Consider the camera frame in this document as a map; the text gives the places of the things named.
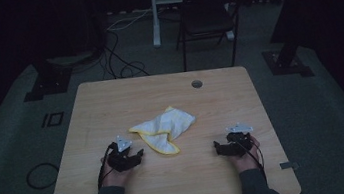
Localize person's right hand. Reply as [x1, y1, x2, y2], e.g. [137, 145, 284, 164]
[227, 133, 265, 175]

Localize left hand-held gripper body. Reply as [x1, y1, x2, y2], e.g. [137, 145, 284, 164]
[104, 132, 141, 174]

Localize white desk frame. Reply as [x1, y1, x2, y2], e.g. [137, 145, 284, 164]
[147, 0, 245, 51]

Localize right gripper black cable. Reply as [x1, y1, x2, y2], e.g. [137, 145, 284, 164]
[238, 136, 270, 186]

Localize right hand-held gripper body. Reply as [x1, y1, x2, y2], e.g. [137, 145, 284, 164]
[220, 120, 258, 159]

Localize black stand with base plate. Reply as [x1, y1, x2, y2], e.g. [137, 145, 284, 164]
[254, 0, 317, 84]
[18, 54, 77, 103]

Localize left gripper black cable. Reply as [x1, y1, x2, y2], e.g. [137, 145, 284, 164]
[92, 142, 123, 190]

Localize black floor cables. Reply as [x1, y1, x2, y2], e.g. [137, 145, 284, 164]
[96, 25, 151, 83]

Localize white floor cable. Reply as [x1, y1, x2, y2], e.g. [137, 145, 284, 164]
[104, 8, 156, 33]

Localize person's left hand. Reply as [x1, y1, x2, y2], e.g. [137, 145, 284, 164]
[98, 152, 136, 191]

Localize grey table grommet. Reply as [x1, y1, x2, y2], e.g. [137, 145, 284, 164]
[190, 78, 204, 90]

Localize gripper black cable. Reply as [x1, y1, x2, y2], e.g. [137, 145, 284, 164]
[92, 142, 123, 190]
[238, 136, 270, 186]

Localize black folding chair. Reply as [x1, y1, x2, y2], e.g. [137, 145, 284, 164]
[168, 0, 259, 75]

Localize white cloth with yellow edge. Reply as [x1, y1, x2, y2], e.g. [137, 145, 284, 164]
[126, 102, 201, 161]

